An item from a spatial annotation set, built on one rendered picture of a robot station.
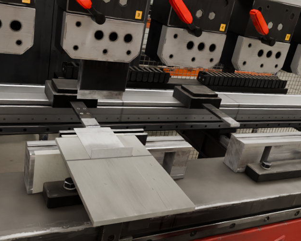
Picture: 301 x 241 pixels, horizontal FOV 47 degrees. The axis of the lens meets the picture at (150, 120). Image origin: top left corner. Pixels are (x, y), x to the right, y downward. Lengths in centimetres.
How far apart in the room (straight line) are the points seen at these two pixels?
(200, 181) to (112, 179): 36
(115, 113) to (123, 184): 45
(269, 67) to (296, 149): 36
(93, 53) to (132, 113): 43
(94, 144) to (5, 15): 29
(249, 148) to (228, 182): 12
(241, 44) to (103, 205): 48
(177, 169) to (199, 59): 29
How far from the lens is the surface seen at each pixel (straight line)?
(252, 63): 87
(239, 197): 93
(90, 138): 74
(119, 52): 68
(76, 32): 64
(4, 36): 63
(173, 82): 129
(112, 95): 75
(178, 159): 88
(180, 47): 74
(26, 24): 63
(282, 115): 146
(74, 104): 90
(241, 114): 130
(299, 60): 98
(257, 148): 104
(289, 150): 115
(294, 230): 117
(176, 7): 67
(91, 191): 59
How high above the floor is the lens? 134
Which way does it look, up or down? 22 degrees down
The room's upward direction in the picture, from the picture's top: 12 degrees clockwise
